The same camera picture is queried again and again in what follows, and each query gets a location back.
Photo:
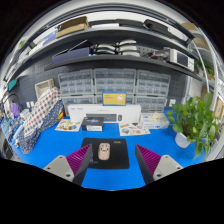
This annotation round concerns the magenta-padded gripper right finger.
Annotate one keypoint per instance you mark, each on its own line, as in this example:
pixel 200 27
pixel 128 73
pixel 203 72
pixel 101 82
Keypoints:
pixel 148 161

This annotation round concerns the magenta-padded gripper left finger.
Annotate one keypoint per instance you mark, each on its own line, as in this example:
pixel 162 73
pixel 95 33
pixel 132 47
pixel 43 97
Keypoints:
pixel 80 160

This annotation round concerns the transparent pink computer mouse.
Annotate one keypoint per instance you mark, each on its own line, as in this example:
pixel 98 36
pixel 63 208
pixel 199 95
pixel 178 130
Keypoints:
pixel 104 151

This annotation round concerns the black mouse pad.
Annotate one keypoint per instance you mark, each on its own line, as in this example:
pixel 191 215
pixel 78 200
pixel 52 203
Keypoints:
pixel 118 156

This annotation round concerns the large sticker sheet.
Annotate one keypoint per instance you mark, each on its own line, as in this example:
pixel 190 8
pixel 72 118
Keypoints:
pixel 133 129

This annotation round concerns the small sticker sheet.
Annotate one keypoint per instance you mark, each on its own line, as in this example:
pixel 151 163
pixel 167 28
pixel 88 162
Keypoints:
pixel 68 125

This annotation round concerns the small black box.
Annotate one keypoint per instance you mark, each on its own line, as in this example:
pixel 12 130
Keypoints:
pixel 92 124

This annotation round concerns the white keyboard box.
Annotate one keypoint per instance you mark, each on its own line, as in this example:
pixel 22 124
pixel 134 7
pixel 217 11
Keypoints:
pixel 100 109

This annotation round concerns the green plant in white pot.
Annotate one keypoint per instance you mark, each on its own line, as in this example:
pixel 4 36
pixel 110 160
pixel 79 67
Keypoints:
pixel 193 123

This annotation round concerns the patterned checkered cloth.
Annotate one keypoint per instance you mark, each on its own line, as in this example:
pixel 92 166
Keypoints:
pixel 40 113

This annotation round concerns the yellow blue box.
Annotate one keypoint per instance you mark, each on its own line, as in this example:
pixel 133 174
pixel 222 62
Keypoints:
pixel 114 98

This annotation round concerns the beige slatted crate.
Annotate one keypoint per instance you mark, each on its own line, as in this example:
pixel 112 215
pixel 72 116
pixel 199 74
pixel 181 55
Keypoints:
pixel 44 89

